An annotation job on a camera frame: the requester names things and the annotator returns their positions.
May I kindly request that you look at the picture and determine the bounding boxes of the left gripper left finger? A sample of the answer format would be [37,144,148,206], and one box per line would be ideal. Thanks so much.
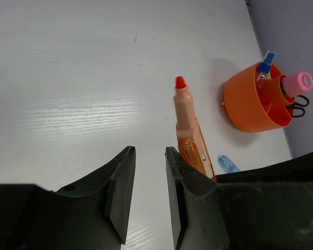
[0,146,136,249]

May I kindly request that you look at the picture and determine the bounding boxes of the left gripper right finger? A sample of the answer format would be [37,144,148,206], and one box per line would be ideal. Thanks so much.
[165,147,313,249]

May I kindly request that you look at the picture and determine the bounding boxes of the black handled scissors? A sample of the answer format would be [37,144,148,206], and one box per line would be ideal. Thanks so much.
[285,95,310,118]

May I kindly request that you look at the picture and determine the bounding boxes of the orange highlighter pen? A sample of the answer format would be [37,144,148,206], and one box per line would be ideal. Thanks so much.
[173,76,216,181]

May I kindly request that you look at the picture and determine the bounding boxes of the clear bottle blue cap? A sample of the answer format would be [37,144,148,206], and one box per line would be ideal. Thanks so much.
[256,51,276,88]

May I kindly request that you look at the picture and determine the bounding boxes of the blue highlighter pen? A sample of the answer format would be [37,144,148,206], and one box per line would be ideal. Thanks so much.
[218,155,240,173]

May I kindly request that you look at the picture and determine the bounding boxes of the orange round organizer container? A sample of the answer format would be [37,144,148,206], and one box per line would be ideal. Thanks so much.
[223,64,295,133]

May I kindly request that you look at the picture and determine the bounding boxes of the pink capped glue bottle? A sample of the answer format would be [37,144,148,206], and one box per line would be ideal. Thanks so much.
[281,72,313,97]

